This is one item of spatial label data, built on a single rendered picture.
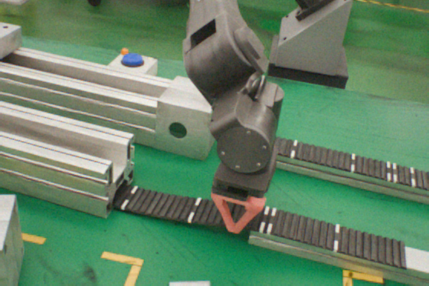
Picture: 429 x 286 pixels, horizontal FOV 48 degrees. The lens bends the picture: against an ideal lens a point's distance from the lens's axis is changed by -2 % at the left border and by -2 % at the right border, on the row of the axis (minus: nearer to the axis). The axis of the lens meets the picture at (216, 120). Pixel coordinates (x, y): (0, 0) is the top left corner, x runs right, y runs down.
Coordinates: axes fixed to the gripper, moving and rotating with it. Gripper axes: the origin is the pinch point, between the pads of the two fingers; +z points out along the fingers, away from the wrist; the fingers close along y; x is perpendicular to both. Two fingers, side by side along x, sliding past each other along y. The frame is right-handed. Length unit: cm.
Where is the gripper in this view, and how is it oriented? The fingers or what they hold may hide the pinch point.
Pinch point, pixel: (238, 215)
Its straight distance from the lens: 69.8
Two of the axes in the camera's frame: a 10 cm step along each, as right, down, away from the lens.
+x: 9.6, 2.3, -1.8
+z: -1.1, 8.5, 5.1
